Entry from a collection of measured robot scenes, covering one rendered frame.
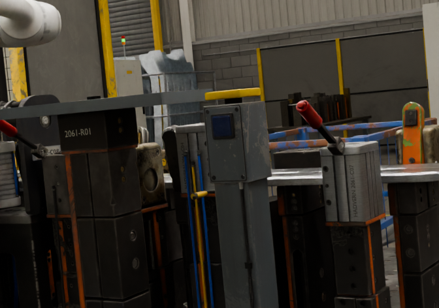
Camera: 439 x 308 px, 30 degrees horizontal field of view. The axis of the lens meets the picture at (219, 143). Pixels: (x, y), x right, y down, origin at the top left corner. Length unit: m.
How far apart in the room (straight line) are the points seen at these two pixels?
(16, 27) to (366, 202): 1.03
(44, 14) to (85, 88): 3.25
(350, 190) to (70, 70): 4.02
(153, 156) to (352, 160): 0.42
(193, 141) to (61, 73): 3.75
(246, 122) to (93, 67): 4.26
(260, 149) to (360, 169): 0.17
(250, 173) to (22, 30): 0.97
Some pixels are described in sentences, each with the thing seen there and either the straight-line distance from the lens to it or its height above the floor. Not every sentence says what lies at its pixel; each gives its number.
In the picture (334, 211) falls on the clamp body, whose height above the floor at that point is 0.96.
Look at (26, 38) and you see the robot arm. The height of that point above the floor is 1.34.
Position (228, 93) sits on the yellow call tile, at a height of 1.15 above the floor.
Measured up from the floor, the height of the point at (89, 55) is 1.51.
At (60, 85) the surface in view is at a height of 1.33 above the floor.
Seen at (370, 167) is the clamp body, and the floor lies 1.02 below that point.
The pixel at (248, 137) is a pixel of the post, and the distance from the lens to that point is 1.15.
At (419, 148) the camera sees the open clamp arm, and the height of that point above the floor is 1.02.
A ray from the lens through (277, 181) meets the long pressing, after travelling 1.44.
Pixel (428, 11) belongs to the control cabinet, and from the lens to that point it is 9.48.
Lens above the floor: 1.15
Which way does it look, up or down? 3 degrees down
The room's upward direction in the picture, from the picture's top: 5 degrees counter-clockwise
